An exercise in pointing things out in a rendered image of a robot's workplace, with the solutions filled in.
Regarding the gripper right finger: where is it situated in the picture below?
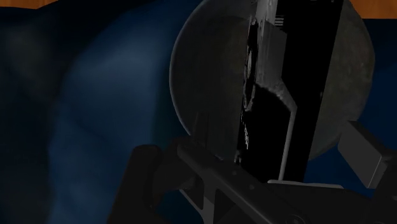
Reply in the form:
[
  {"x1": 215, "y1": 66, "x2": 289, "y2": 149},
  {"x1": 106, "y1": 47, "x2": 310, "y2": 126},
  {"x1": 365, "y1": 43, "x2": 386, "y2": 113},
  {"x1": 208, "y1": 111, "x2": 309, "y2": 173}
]
[{"x1": 337, "y1": 120, "x2": 397, "y2": 201}]

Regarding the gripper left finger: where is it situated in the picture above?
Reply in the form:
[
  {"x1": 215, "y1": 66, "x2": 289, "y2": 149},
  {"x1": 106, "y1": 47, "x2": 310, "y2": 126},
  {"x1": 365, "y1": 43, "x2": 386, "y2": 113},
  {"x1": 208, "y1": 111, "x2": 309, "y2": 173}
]
[{"x1": 106, "y1": 137, "x2": 312, "y2": 224}]

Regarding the dark grey round plate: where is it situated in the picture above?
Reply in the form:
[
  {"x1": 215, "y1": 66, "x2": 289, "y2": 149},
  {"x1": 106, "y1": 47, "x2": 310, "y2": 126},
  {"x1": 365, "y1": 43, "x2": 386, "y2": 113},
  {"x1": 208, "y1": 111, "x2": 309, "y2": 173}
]
[{"x1": 169, "y1": 0, "x2": 376, "y2": 163}]

